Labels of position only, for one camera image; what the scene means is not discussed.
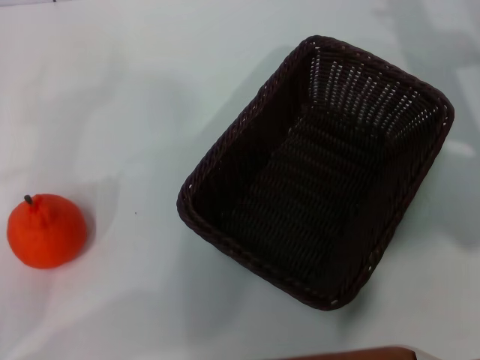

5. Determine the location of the dark brown woven basket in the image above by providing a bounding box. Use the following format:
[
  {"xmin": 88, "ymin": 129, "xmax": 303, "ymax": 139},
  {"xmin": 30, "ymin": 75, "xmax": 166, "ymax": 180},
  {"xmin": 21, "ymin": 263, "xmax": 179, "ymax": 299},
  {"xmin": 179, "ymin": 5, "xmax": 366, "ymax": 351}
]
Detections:
[{"xmin": 175, "ymin": 34, "xmax": 455, "ymax": 312}]

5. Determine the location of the brown wooden edge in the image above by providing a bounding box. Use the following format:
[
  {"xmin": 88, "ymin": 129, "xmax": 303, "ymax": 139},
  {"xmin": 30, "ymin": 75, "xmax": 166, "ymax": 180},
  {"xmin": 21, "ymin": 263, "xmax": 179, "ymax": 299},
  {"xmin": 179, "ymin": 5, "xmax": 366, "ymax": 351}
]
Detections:
[{"xmin": 279, "ymin": 346, "xmax": 418, "ymax": 360}]

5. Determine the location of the orange toy tangerine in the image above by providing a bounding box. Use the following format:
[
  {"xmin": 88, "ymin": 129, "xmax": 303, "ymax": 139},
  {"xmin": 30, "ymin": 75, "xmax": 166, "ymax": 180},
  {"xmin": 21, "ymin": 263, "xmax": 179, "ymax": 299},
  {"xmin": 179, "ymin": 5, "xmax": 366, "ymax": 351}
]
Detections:
[{"xmin": 6, "ymin": 193, "xmax": 89, "ymax": 270}]

